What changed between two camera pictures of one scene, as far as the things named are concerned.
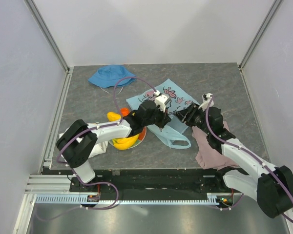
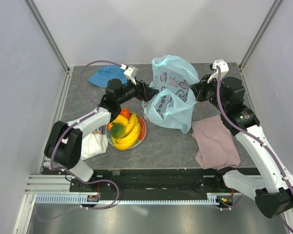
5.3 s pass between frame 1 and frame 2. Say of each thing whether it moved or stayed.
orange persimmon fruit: stayed
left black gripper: moved
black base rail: stayed
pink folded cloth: stayed
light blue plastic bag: moved
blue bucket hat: stayed
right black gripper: moved
